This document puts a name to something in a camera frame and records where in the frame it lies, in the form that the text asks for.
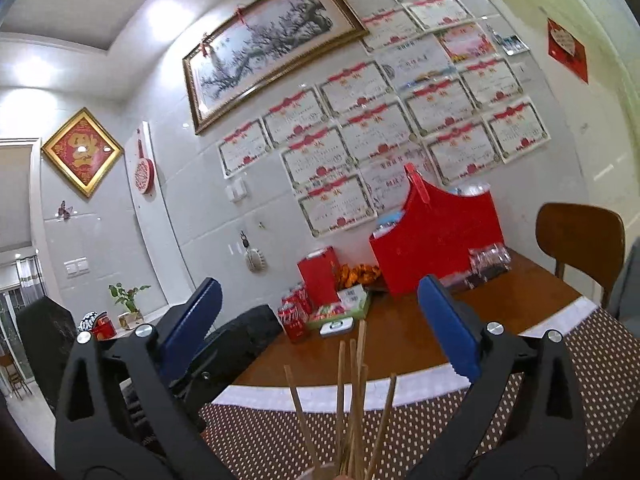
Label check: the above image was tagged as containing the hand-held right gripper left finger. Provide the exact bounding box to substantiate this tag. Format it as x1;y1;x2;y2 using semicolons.
54;276;236;480

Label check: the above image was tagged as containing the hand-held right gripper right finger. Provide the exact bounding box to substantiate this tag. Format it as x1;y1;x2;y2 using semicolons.
405;274;588;480

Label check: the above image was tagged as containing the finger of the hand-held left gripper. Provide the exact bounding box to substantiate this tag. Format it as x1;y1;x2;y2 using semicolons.
170;337;236;401

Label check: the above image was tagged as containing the group of wooden chopsticks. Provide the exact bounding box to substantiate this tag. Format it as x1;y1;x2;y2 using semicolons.
284;320;398;480

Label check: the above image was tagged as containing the pink cup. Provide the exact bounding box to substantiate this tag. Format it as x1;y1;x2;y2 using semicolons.
306;462;353;480

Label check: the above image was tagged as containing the potted green plant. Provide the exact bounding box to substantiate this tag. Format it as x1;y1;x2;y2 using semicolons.
109;282;152;331

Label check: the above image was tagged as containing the red tin box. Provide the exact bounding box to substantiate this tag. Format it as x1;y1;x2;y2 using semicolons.
92;312;117;342

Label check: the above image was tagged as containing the clear plastic packet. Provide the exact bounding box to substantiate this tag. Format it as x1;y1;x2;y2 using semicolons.
469;242;513;281

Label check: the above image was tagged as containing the round white hanging object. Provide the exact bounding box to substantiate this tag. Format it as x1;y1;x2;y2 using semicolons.
239;230;268;273

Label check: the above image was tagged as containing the green tissue box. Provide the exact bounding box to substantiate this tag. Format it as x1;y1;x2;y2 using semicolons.
306;290;373;331

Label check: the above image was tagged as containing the red gift bag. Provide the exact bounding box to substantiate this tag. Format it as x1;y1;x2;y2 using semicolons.
369;162;506;296

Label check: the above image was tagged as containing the dark bulky object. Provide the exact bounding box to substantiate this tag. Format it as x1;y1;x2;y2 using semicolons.
16;295;78;413

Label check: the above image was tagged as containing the red cola can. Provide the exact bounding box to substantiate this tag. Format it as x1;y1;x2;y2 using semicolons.
277;304;307;345
290;287;313;316

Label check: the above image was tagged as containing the white printed carton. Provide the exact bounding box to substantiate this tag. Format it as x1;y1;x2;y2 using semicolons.
337;284;368;311

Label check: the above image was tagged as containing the orange snack bag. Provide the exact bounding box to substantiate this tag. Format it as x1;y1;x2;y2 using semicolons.
336;262;383;288

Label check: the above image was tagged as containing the white flat device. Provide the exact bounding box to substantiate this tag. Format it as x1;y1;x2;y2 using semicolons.
320;319;357;339

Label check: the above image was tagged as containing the brown polka dot tablecloth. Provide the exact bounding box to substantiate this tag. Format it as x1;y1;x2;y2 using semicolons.
197;305;640;480

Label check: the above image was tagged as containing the red tall box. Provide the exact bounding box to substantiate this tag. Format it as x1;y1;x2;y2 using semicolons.
297;246;341;303

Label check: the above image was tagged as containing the red hanging fan ornament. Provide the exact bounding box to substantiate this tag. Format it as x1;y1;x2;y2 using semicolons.
132;129;156;196

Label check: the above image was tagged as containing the brown wooden chair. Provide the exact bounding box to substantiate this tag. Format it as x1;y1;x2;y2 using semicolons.
535;202;627;311

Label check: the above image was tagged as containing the red gold framed picture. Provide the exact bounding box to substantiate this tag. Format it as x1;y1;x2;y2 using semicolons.
41;106;125;199

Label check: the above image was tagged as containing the framed plum blossom painting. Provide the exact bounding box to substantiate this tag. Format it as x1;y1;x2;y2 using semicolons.
182;0;371;136

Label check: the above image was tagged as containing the wall of award certificates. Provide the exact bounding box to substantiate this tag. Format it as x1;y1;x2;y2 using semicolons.
216;0;551;238

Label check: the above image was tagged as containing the small wall photo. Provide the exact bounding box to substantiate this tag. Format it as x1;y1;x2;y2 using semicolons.
495;32;531;56

